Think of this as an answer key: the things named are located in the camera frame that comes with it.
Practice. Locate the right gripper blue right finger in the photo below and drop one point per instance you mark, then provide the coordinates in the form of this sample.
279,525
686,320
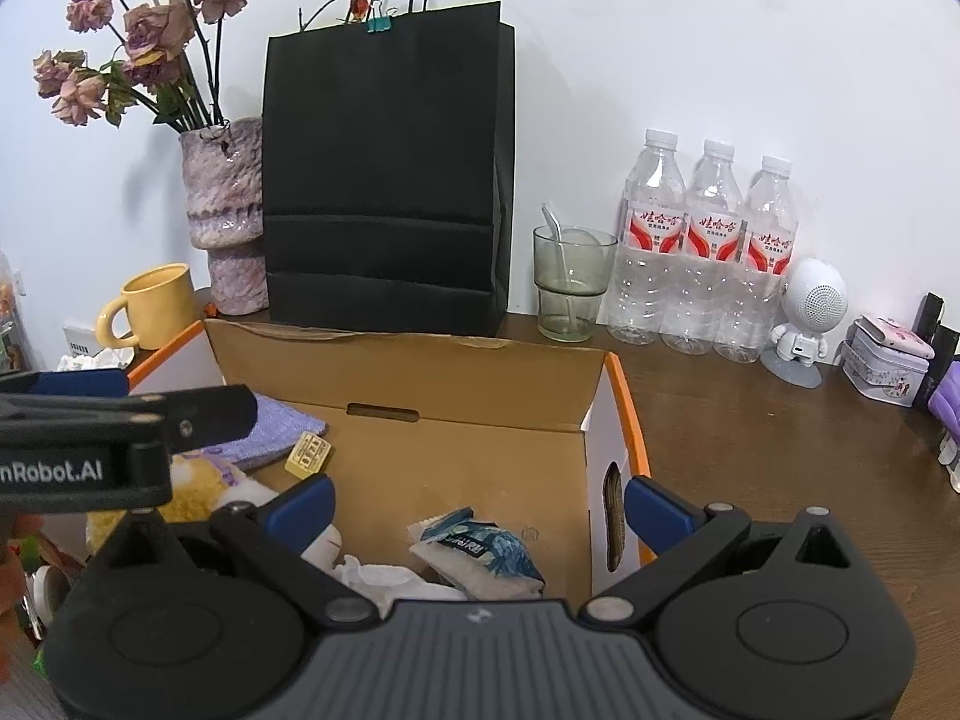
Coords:
668,524

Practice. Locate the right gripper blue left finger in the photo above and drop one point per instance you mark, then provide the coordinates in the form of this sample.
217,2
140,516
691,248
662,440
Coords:
294,519

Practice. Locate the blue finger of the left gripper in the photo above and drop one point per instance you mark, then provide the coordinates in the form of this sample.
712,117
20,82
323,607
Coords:
89,383

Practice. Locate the purple cloth pouch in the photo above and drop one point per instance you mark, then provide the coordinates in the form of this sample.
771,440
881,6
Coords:
276,432

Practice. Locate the yellow white plush toy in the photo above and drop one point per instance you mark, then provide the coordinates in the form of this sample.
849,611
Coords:
201,485

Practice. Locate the white tissue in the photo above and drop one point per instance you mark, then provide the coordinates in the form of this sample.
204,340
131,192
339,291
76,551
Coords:
385,585

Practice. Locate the blue white snack packet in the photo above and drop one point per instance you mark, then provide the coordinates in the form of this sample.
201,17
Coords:
484,561

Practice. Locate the person left hand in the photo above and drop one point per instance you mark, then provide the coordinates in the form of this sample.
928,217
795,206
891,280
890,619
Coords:
13,586

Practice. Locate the crumpled tissue near mug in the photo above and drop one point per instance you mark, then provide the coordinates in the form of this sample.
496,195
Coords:
81,358

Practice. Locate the small yellow card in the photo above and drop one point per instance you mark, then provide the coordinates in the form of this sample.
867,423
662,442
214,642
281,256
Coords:
308,456

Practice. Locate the yellow mug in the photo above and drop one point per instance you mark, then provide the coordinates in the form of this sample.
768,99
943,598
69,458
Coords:
159,304

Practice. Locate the white round tape roll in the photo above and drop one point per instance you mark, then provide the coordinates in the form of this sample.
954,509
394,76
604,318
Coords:
49,586

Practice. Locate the red cardboard pumpkin box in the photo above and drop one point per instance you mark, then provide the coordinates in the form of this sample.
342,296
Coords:
537,438

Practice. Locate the right water bottle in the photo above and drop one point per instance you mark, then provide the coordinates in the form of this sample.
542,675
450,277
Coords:
752,301

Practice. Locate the water bottle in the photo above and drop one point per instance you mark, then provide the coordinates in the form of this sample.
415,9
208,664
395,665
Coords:
710,247
752,301
651,224

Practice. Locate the middle water bottle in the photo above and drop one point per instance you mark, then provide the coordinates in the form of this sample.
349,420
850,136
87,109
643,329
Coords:
710,247

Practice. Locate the purple ceramic vase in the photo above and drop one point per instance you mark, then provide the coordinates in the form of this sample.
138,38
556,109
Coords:
222,176

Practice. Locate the small tin box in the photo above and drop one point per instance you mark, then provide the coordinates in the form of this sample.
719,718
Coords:
884,361

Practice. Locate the white astronaut speaker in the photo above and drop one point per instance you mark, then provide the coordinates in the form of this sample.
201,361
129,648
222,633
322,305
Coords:
814,302

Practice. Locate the glass cup with spoon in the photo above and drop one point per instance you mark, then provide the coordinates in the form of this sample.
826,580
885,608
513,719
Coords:
572,268

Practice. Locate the left water bottle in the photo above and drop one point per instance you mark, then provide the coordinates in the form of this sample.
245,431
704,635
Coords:
651,224

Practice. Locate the purple wipes pack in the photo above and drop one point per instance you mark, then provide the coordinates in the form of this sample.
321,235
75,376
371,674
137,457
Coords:
944,403

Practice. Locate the dried pink roses bunch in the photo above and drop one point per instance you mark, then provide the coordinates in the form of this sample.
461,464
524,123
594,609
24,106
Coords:
167,60

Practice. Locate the black small box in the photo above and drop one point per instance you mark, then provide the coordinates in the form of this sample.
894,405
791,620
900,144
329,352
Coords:
943,339

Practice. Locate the black paper bag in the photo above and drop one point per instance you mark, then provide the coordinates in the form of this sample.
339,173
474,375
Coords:
388,171

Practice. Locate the green binder clip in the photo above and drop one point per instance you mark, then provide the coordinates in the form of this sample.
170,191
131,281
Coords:
380,21

